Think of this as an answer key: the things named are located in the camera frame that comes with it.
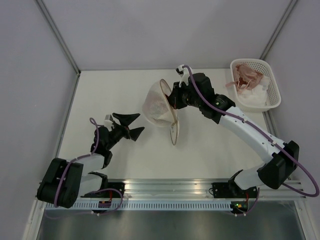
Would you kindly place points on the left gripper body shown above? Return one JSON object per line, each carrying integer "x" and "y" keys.
{"x": 119, "y": 132}

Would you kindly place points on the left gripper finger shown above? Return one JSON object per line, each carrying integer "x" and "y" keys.
{"x": 125, "y": 119}
{"x": 135, "y": 133}

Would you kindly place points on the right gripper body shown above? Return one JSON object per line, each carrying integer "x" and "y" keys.
{"x": 183, "y": 96}

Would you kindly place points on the white mesh laundry bag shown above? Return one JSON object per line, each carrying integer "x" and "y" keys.
{"x": 158, "y": 111}

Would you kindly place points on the pink lace bra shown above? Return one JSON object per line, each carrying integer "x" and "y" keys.
{"x": 244, "y": 78}

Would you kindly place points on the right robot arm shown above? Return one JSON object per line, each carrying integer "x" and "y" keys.
{"x": 196, "y": 91}

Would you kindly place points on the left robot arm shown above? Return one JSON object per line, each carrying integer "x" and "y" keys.
{"x": 67, "y": 180}

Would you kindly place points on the white perforated plastic basket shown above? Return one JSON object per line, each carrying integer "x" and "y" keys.
{"x": 273, "y": 98}

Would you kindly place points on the white cloth in basket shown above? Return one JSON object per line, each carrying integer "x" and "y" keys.
{"x": 257, "y": 96}

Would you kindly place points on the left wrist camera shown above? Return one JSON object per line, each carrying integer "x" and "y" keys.
{"x": 108, "y": 120}

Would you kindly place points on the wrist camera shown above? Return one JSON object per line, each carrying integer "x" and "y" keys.
{"x": 184, "y": 74}
{"x": 108, "y": 120}

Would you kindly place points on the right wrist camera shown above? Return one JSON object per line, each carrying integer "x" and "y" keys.
{"x": 184, "y": 74}

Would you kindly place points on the white slotted cable duct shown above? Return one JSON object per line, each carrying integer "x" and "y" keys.
{"x": 152, "y": 205}

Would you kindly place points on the left aluminium frame post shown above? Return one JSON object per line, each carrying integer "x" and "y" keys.
{"x": 57, "y": 34}

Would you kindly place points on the aluminium frame post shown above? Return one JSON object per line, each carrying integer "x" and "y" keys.
{"x": 57, "y": 34}
{"x": 279, "y": 27}

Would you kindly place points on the right aluminium frame post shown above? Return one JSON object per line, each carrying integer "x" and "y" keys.
{"x": 279, "y": 27}

